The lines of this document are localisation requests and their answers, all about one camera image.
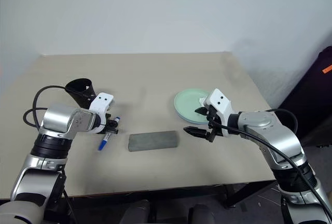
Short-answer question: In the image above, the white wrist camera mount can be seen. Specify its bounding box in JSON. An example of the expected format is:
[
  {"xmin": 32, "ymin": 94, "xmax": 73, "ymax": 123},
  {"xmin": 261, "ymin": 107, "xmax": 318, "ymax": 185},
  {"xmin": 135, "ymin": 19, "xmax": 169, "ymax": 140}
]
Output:
[
  {"xmin": 203, "ymin": 88, "xmax": 231, "ymax": 138},
  {"xmin": 88, "ymin": 92, "xmax": 115, "ymax": 134}
]

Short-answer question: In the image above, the white marker with blue cap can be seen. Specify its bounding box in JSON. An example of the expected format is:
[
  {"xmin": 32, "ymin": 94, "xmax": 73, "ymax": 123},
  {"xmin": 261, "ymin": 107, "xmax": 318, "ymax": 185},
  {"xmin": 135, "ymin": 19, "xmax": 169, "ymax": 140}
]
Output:
[{"xmin": 98, "ymin": 116, "xmax": 121, "ymax": 151}]

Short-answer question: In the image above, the light green round plate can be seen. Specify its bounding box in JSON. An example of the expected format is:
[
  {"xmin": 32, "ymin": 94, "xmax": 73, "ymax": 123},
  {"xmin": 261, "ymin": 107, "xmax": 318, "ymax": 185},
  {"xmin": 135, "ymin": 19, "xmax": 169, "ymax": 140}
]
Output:
[{"xmin": 174, "ymin": 90, "xmax": 211, "ymax": 122}]

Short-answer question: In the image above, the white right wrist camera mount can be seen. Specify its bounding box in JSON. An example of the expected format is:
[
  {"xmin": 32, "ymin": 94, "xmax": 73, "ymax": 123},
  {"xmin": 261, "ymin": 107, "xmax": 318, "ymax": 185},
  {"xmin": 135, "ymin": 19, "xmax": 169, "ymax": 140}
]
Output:
[{"xmin": 203, "ymin": 88, "xmax": 231, "ymax": 138}]

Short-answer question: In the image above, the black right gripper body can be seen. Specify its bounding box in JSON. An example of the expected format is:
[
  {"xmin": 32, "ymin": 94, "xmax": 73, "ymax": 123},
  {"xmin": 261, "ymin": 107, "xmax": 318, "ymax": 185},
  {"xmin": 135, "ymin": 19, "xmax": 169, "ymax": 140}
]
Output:
[{"xmin": 203, "ymin": 103, "xmax": 223, "ymax": 143}]

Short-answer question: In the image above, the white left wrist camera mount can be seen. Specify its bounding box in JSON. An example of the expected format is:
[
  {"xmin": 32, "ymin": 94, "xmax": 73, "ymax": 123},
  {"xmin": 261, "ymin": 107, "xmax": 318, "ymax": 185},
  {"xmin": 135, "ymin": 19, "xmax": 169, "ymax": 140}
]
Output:
[{"xmin": 88, "ymin": 92, "xmax": 115, "ymax": 134}]

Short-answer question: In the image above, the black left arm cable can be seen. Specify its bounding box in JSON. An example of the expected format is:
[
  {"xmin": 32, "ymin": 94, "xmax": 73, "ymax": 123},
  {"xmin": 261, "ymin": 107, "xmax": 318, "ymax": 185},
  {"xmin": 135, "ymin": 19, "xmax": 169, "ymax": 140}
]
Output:
[{"xmin": 22, "ymin": 85, "xmax": 71, "ymax": 129}]

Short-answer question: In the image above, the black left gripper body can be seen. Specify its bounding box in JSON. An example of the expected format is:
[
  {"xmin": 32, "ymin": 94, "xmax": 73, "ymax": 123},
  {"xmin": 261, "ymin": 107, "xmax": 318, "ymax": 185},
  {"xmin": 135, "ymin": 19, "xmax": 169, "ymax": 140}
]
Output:
[{"xmin": 105, "ymin": 114, "xmax": 115, "ymax": 134}]

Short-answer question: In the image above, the grey rectangular block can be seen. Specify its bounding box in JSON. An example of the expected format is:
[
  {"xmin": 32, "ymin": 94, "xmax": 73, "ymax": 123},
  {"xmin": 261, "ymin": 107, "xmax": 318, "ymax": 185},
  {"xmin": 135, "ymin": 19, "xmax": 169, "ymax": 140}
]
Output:
[{"xmin": 128, "ymin": 130, "xmax": 180, "ymax": 152}]

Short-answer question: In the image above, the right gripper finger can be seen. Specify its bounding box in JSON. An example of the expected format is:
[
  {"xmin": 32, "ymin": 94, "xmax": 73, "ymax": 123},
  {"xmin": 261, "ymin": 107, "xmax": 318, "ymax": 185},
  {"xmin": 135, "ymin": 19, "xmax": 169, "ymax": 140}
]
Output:
[
  {"xmin": 193, "ymin": 106, "xmax": 208, "ymax": 116},
  {"xmin": 183, "ymin": 127, "xmax": 208, "ymax": 138}
]

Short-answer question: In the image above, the black pen holder cup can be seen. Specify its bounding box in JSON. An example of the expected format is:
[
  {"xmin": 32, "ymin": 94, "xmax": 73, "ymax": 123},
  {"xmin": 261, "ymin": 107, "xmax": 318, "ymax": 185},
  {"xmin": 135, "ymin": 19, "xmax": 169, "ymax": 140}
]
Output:
[{"xmin": 64, "ymin": 78, "xmax": 98, "ymax": 109}]

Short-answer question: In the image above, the dark rounded shape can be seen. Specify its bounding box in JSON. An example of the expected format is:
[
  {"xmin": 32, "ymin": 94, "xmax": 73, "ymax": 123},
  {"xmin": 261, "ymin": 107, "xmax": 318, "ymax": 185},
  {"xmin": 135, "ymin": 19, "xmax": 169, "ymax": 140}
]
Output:
[
  {"xmin": 123, "ymin": 199, "xmax": 151, "ymax": 224},
  {"xmin": 189, "ymin": 203, "xmax": 216, "ymax": 224}
]

